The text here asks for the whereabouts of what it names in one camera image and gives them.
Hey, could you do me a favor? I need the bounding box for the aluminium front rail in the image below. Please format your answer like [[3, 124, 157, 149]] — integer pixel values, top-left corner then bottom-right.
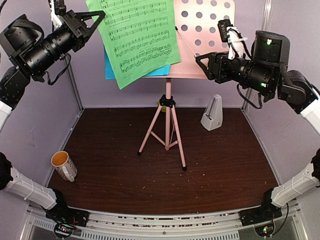
[[24, 196, 305, 240]]

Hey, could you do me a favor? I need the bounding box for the pink music stand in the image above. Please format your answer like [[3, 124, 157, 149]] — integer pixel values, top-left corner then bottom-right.
[[137, 0, 236, 172]]

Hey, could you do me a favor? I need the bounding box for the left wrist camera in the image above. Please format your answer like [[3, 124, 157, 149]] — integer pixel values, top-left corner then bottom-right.
[[48, 0, 67, 31]]

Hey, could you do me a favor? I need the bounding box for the white metronome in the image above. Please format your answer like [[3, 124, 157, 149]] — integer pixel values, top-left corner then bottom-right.
[[200, 94, 223, 131]]

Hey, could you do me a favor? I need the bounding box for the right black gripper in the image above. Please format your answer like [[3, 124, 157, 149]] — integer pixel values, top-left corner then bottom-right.
[[196, 49, 276, 95]]

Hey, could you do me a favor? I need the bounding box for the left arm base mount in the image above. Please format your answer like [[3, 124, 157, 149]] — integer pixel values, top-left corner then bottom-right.
[[43, 200, 90, 240]]

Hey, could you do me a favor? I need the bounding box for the green plastic bowl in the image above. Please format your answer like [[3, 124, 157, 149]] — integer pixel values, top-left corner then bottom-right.
[[157, 100, 167, 113]]

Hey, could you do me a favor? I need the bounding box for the blue sheet music paper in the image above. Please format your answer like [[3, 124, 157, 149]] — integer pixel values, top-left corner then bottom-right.
[[103, 46, 172, 81]]

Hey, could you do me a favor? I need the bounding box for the green sheet music paper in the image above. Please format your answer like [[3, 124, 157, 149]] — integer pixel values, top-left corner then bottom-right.
[[86, 0, 181, 90]]

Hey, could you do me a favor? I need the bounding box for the white patterned mug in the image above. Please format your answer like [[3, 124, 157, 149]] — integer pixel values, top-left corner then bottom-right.
[[51, 151, 78, 183]]

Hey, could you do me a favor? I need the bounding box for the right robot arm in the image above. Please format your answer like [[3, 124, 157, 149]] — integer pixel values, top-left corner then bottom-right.
[[196, 30, 320, 221]]

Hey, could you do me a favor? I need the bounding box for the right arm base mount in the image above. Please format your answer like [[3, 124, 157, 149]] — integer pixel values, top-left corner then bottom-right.
[[239, 203, 282, 238]]

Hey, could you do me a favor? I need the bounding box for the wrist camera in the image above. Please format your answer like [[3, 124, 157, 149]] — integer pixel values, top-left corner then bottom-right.
[[217, 19, 250, 60], [48, 0, 67, 31]]

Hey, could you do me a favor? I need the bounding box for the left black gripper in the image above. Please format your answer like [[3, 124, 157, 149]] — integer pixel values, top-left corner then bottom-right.
[[22, 7, 106, 75]]

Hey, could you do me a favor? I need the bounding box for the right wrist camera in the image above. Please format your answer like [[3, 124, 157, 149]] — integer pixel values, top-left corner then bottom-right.
[[217, 19, 250, 60]]

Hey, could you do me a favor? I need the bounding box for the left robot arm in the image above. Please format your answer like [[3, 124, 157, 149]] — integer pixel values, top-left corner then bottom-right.
[[0, 10, 105, 126]]

